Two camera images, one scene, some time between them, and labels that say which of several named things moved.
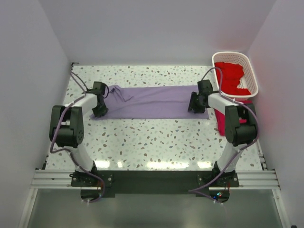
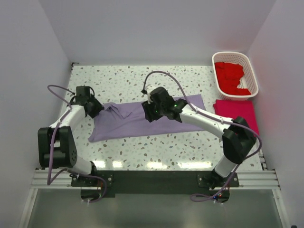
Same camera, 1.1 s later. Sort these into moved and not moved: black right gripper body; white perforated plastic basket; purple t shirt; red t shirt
Moved: purple t shirt; black right gripper body
Not moved: red t shirt; white perforated plastic basket
